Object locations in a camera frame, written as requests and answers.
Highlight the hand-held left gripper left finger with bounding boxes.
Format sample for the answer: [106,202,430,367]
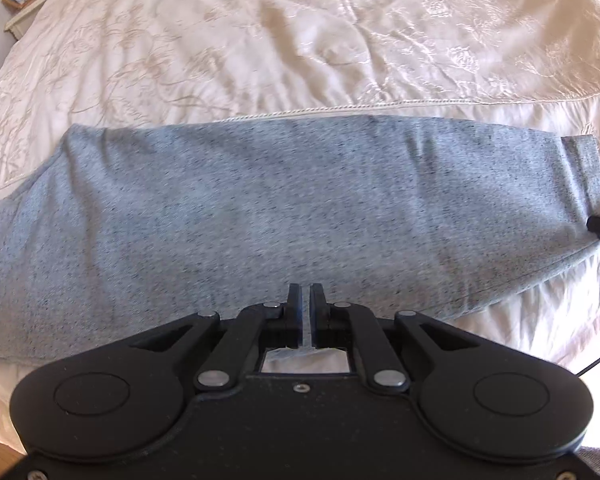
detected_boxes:
[129,283,304,392]

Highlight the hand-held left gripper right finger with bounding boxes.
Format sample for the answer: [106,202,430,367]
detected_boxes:
[309,283,482,394]

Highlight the light blue speckled pants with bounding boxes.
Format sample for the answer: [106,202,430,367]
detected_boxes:
[0,115,600,362]

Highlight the white embroidered bedspread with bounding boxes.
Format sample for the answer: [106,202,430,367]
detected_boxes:
[0,0,600,413]

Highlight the cream nightstand with red can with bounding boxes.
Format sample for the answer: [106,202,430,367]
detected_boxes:
[2,0,52,42]

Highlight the black cable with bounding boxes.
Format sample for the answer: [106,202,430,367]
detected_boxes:
[576,344,600,376]

